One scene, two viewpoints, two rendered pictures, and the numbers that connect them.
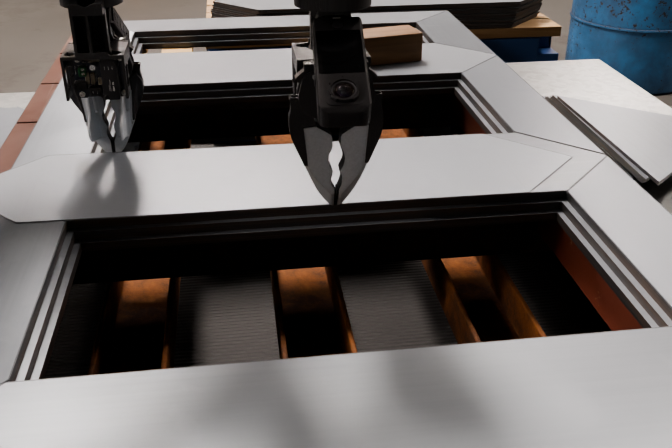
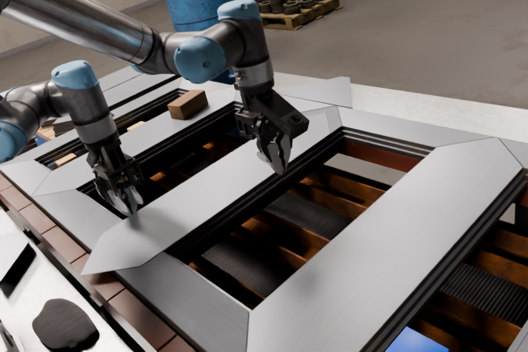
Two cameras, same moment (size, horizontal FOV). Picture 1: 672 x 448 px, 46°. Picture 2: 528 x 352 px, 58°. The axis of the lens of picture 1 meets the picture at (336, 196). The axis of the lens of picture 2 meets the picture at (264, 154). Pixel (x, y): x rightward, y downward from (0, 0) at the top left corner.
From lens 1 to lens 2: 48 cm
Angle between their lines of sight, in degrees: 25
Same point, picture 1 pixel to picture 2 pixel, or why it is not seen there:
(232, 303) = not seen: hidden behind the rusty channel
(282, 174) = (227, 179)
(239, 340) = not seen: hidden behind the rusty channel
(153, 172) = (167, 210)
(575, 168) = (332, 116)
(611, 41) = not seen: hidden behind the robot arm
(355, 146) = (286, 144)
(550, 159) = (320, 117)
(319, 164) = (276, 159)
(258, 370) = (333, 245)
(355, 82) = (297, 114)
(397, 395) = (387, 221)
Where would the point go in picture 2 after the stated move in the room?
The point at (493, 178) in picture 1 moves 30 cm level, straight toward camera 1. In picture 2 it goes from (310, 135) to (379, 185)
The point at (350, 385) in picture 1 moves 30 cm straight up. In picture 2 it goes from (369, 229) to (346, 74)
